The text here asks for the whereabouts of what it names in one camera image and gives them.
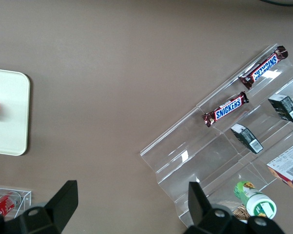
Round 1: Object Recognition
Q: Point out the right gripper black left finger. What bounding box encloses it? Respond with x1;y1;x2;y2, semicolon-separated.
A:
11;180;79;234

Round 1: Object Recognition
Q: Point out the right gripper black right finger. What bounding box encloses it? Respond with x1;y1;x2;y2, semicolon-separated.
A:
184;181;235;234

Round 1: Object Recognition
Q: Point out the cream plastic tray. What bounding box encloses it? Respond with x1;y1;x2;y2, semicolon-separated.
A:
0;68;31;156

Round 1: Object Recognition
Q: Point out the clear acrylic can box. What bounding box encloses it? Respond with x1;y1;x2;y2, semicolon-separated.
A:
0;186;32;220

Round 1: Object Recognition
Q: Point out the brown woven wicker item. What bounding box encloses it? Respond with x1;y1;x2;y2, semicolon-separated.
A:
233;206;251;224

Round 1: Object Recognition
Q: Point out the green white plastic bottle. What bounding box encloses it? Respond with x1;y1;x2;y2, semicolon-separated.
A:
234;180;277;220

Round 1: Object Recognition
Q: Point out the clear acrylic tiered display stand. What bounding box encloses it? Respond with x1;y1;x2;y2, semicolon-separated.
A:
139;43;293;227

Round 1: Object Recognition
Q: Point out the small black carton box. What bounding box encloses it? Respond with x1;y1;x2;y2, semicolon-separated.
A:
230;123;264;155
268;94;293;124

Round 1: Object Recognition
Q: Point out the snack carton with barcode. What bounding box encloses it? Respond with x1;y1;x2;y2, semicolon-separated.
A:
266;140;293;194

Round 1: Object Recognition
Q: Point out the Snickers chocolate bar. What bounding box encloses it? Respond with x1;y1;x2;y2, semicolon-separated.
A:
238;45;289;90
201;91;250;128

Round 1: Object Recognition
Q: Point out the dark round-edged object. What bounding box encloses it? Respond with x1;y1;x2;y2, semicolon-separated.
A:
259;0;293;6

